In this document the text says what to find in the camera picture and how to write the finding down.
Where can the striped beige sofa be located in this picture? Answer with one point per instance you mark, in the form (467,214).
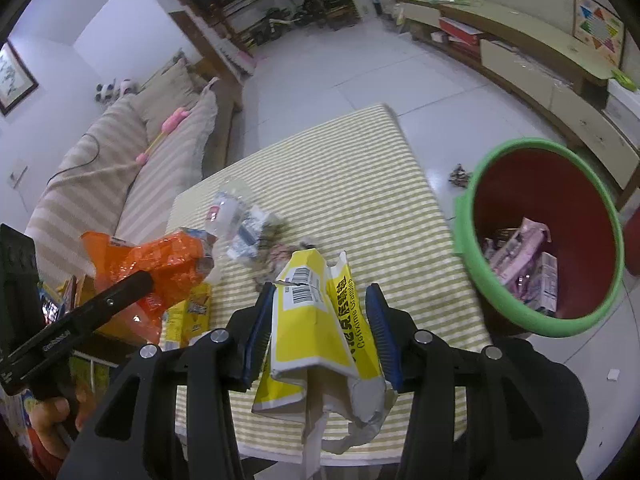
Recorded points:
(99,186)

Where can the orange snack bag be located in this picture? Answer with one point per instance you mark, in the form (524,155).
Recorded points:
(176,262)

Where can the framed wall picture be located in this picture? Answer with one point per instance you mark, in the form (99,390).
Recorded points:
(17,82)

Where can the small crumpled newspaper ball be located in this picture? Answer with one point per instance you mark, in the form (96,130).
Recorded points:
(276,260)

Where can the white blue carton box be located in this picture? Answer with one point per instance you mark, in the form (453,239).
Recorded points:
(542,289)

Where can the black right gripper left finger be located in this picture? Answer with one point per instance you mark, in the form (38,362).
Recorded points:
(168,415)

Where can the clear plastic water bottle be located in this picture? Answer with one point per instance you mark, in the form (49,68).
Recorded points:
(226,210)

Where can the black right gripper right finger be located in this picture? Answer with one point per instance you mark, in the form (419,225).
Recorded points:
(505,412)

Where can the pink toy wand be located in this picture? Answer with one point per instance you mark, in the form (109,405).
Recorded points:
(169,125)

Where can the yellow paper box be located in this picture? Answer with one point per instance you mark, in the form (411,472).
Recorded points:
(321,346)

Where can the person's left hand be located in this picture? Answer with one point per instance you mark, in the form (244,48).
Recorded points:
(47,415)

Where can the chinese checkers board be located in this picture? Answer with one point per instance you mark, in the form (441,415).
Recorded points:
(601,29)

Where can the green checkered tablecloth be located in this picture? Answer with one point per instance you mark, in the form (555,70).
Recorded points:
(350,184)

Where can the silver blue snack wrapper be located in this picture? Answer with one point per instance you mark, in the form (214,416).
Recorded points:
(255,236)

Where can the yellow drink carton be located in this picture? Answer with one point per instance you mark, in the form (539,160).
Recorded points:
(188,320)

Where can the pink carton in bin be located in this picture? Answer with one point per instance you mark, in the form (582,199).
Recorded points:
(518,251)

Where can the long tv cabinet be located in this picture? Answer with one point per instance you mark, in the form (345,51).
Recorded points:
(553,72)

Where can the green red trash bin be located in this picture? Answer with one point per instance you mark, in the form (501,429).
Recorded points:
(545,182)

